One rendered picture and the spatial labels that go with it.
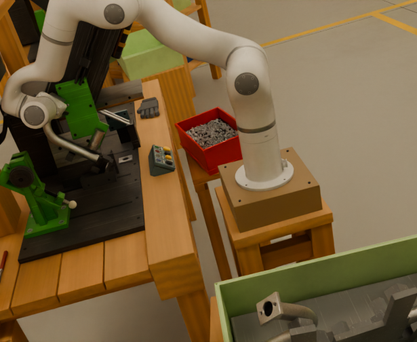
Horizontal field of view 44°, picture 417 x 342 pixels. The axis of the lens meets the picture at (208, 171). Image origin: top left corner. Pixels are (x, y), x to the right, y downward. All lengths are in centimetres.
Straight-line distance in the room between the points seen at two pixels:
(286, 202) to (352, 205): 150
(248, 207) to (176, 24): 57
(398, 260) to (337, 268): 16
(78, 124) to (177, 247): 67
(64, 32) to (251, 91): 55
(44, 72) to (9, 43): 114
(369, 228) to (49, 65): 193
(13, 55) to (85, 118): 86
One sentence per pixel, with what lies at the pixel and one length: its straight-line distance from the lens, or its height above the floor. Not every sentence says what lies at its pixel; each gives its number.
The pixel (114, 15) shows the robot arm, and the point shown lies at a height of 156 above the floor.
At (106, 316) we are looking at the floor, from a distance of 280.
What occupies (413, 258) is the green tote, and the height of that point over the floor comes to 89.
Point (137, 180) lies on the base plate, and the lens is 194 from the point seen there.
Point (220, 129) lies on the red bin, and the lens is 218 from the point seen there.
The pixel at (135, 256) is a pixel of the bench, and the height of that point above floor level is 88.
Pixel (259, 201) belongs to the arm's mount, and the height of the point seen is 95.
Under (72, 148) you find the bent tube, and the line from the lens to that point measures 197.
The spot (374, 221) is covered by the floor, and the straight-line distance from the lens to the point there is 296.
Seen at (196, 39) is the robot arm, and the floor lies 144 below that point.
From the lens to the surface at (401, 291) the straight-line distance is 99.
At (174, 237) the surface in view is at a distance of 160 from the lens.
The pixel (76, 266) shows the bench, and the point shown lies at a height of 88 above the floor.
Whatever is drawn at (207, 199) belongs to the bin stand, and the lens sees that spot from 209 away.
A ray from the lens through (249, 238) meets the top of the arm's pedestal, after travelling 161.
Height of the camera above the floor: 186
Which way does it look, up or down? 31 degrees down
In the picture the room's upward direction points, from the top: 14 degrees counter-clockwise
